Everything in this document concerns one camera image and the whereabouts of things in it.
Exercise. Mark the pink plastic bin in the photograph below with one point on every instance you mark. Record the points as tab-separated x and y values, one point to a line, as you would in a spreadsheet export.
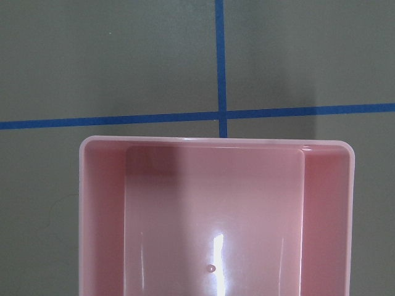
211	216

